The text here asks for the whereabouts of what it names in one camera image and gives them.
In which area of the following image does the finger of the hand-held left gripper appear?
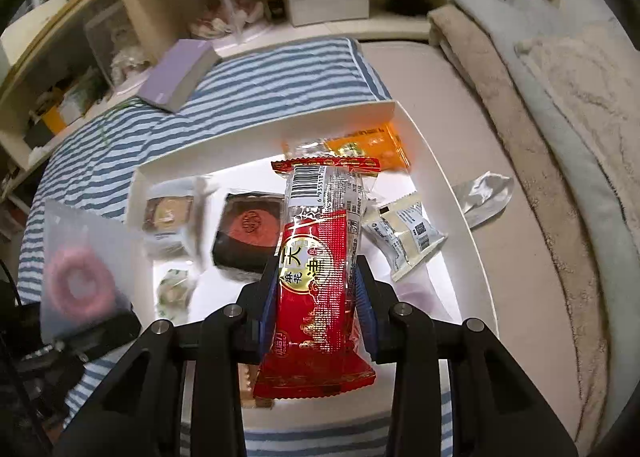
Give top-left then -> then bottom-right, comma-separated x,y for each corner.
52,309 -> 142,355

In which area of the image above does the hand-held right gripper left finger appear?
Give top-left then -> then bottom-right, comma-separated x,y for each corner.
52,254 -> 281,457

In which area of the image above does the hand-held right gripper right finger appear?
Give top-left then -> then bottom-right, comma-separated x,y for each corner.
352,257 -> 578,457

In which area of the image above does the red snack packet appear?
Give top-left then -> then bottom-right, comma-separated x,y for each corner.
252,157 -> 382,400

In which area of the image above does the pink donut packet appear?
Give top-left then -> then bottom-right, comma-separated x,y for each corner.
42,199 -> 151,340

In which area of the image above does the white shallow box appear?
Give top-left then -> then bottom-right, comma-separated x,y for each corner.
122,99 -> 501,430

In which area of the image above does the small green snack packet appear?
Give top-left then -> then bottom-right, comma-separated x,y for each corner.
155,267 -> 201,323

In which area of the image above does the white black snack packet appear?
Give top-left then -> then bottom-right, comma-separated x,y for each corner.
361,192 -> 447,283

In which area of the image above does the black mooncake packet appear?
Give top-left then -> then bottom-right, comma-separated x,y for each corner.
211,192 -> 287,283

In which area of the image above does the silver pastry packet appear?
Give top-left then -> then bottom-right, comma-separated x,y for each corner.
127,177 -> 218,263

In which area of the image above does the orange snack packet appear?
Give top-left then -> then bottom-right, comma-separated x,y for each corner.
282,122 -> 412,172

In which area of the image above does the beige mattress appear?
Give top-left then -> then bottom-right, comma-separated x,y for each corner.
357,39 -> 616,457

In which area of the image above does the blue white striped quilt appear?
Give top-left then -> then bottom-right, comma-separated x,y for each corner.
17,37 -> 396,457

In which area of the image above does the crumpled silver wrapper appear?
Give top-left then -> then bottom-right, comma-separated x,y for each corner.
452,172 -> 516,230

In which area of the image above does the yellow box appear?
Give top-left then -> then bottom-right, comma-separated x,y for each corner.
40,104 -> 68,135

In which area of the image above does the grey blanket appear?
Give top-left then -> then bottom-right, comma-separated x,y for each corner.
445,0 -> 640,328

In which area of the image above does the purple book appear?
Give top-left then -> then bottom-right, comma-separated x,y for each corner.
136,39 -> 223,114

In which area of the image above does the beige blanket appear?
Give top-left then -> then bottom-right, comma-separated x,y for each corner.
427,4 -> 616,443

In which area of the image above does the white doll in case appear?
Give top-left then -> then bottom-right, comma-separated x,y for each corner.
82,2 -> 151,88

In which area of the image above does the wooden shelf unit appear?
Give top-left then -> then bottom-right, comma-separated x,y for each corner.
0,0 -> 566,188

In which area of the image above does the small white box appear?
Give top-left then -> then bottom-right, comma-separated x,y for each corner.
287,0 -> 372,28

